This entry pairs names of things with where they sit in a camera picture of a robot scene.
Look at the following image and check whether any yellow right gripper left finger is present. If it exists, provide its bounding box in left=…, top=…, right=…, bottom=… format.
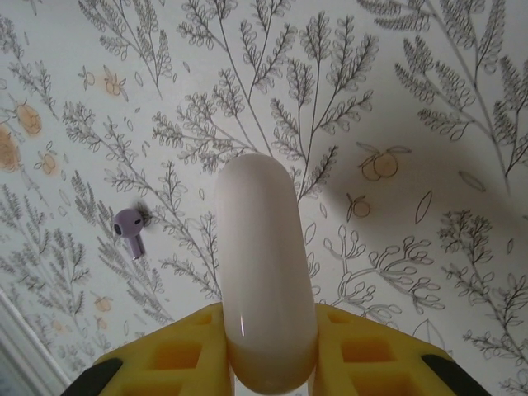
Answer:
left=68, top=303, right=236, bottom=396

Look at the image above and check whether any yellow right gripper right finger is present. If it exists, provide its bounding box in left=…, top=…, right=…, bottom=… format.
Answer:
left=312, top=303, right=455, bottom=396

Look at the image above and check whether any pale lilac earbud charging case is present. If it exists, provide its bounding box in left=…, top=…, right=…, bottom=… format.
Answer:
left=214, top=153, right=321, bottom=395

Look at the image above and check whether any purple wireless earbud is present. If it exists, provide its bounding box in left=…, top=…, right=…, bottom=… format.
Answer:
left=111, top=208, right=146, bottom=261

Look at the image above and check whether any long aluminium frame rail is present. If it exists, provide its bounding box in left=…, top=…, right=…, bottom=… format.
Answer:
left=0, top=286, right=73, bottom=396

